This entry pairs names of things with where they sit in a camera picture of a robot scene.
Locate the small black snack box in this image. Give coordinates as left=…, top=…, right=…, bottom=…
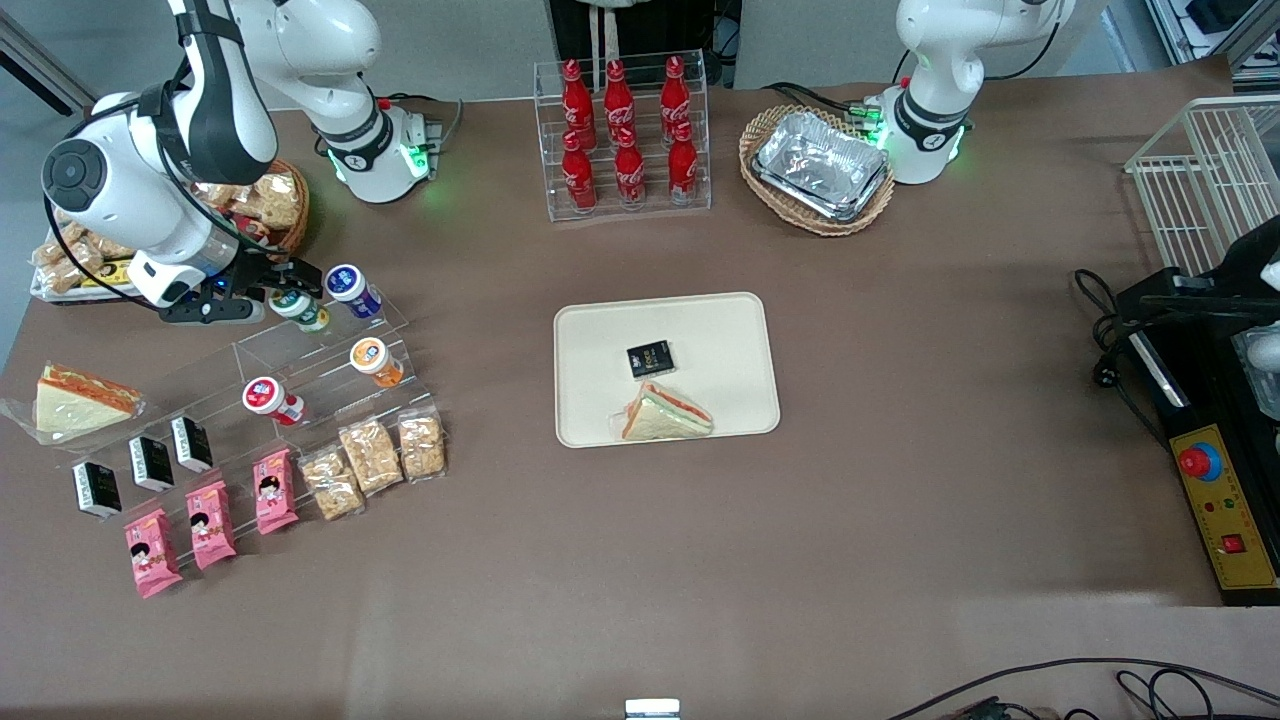
left=626, top=340, right=677, bottom=382

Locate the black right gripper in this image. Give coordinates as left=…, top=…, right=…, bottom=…
left=157, top=258, right=324, bottom=328

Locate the green cap gum bottle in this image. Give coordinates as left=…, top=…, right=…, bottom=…
left=268, top=286, right=332, bottom=335

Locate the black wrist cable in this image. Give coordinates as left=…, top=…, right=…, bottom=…
left=42, top=195, right=167, bottom=314

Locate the black white small carton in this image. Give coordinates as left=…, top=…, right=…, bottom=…
left=72, top=460, right=123, bottom=520
left=170, top=415, right=215, bottom=475
left=128, top=435, right=176, bottom=493

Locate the grey metal rail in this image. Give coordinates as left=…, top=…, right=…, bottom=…
left=0, top=15, right=97, bottom=117

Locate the black base cable bundle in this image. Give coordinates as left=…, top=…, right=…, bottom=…
left=762, top=80, right=887, bottom=130

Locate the clear acrylic step stand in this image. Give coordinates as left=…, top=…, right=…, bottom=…
left=55, top=296, right=442, bottom=561

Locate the white wire basket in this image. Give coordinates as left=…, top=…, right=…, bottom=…
left=1124, top=95, right=1280, bottom=277

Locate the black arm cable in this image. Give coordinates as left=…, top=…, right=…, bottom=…
left=984, top=18, right=1064, bottom=84

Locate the long black floor cable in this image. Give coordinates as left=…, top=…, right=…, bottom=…
left=885, top=656, right=1280, bottom=720

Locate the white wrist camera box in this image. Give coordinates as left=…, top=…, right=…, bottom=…
left=128, top=250, right=207, bottom=309

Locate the blue cap gum bottle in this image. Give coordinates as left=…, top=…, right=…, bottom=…
left=324, top=263, right=384, bottom=322

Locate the red cap gum bottle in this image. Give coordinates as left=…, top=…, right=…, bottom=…
left=242, top=376, right=307, bottom=428

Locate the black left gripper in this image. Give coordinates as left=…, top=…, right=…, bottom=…
left=1140, top=215, right=1280, bottom=322

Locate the beige plastic serving tray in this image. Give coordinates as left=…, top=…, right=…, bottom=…
left=553, top=291, right=782, bottom=450

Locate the black yellow control box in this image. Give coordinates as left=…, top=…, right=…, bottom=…
left=1115, top=268, right=1280, bottom=608

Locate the looped black floor cable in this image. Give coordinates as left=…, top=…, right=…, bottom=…
left=1115, top=668, right=1219, bottom=720

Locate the light wicker basket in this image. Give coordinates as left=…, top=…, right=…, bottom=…
left=738, top=104, right=897, bottom=239

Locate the grey metal shelf frame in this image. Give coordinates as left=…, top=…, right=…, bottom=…
left=1145, top=0, right=1280, bottom=96

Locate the brown wicker basket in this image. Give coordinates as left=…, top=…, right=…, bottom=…
left=225, top=160, right=311, bottom=266

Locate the yellow black snack pack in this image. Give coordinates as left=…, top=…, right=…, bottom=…
left=82, top=258, right=142, bottom=290

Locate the clear peanut brittle packet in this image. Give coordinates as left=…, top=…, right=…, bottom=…
left=397, top=405, right=448, bottom=485
left=300, top=447, right=367, bottom=523
left=338, top=417, right=406, bottom=498

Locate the silver foil tray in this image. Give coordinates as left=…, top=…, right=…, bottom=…
left=751, top=110, right=892, bottom=224

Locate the red cola bottle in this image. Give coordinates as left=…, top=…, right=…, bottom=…
left=560, top=58, right=597, bottom=151
left=561, top=130, right=599, bottom=214
left=667, top=120, right=701, bottom=203
left=612, top=125, right=649, bottom=208
left=660, top=55, right=694, bottom=141
left=603, top=58, right=639, bottom=147

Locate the black power cable with plug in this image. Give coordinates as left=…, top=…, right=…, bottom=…
left=1074, top=268, right=1173, bottom=453

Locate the wrapped triangle sandwich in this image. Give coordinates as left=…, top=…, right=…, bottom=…
left=0, top=362, right=149, bottom=447
left=610, top=380, right=716, bottom=444

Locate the pink snack packet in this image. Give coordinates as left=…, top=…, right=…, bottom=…
left=124, top=508, right=185, bottom=600
left=186, top=480, right=239, bottom=572
left=252, top=447, right=301, bottom=537

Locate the person in black clothes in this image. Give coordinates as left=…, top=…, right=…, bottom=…
left=547, top=0, right=744, bottom=93

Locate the clear acrylic bottle rack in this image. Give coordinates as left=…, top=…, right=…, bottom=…
left=533, top=50, right=714, bottom=224

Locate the orange cap gum bottle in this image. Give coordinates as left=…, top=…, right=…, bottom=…
left=349, top=338, right=406, bottom=390

